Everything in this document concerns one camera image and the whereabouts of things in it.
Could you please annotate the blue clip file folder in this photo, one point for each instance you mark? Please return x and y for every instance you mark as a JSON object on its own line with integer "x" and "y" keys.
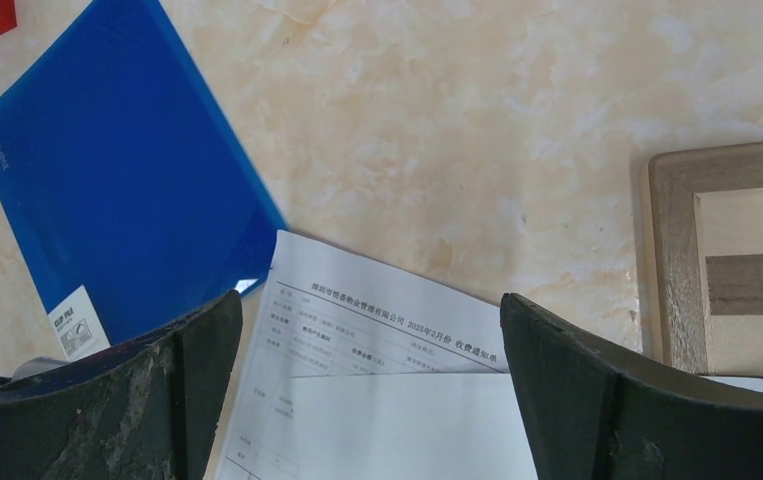
{"x": 124, "y": 184}

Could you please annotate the English printed paper sheet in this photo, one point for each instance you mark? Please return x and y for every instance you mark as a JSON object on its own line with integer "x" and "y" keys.
{"x": 408, "y": 426}

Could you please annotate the Chinese printed paper sheet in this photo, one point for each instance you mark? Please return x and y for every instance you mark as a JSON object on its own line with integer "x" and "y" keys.
{"x": 327, "y": 312}

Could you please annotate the wooden chessboard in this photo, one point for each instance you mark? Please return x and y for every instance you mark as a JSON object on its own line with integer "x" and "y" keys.
{"x": 703, "y": 228}

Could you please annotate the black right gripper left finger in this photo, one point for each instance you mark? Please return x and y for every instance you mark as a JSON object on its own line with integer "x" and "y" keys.
{"x": 145, "y": 409}

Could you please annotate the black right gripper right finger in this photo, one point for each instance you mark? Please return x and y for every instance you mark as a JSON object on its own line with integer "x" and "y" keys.
{"x": 593, "y": 409}

